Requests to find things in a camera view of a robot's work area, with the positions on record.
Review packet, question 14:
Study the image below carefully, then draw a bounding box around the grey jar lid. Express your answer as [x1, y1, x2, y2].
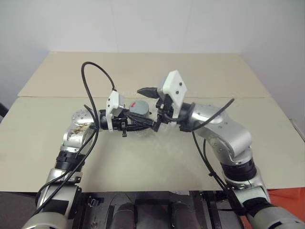
[128, 99, 152, 118]

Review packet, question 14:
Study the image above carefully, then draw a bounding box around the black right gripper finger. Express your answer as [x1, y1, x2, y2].
[136, 87, 159, 99]
[152, 116, 165, 133]

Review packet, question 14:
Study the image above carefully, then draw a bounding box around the orange sheet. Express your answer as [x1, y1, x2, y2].
[266, 187, 305, 217]

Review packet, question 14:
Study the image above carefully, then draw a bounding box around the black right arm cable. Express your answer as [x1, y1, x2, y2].
[162, 98, 242, 216]

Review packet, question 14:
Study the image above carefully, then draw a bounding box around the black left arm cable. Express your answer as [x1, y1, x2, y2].
[35, 61, 118, 215]

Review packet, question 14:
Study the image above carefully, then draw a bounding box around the black metal frame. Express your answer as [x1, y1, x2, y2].
[80, 189, 241, 229]

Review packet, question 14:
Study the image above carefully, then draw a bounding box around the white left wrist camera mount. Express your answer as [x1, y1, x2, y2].
[105, 90, 127, 132]

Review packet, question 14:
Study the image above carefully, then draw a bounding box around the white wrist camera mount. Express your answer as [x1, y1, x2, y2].
[105, 90, 127, 132]
[157, 70, 188, 120]

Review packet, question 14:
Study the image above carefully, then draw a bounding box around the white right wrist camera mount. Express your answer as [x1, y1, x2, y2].
[157, 70, 188, 120]

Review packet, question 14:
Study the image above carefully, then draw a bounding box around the black object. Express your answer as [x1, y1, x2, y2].
[0, 102, 9, 119]

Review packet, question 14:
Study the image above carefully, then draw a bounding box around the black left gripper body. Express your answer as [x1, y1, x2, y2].
[112, 108, 134, 138]

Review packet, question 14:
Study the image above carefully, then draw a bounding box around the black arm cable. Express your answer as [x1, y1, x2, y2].
[162, 98, 242, 216]
[35, 61, 118, 215]

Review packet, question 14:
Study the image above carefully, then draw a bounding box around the dark rounded shape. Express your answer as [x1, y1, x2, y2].
[112, 201, 137, 229]
[170, 201, 195, 229]

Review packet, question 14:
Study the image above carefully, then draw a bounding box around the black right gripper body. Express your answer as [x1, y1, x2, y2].
[154, 93, 177, 125]

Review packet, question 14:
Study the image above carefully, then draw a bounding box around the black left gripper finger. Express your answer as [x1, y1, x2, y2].
[126, 122, 154, 132]
[128, 113, 155, 125]

